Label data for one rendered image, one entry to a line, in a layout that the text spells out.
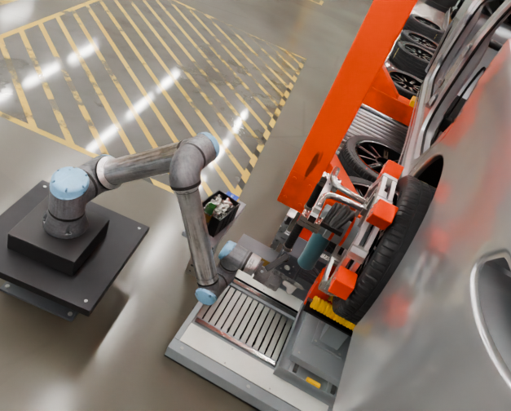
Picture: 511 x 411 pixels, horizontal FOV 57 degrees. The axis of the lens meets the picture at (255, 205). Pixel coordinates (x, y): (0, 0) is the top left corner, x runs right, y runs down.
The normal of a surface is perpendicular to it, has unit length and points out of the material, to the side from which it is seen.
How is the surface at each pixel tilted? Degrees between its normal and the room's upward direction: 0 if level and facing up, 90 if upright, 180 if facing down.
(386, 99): 90
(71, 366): 0
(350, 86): 90
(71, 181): 7
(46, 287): 0
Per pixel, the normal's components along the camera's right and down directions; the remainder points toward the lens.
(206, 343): 0.33, -0.73
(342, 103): -0.35, 0.49
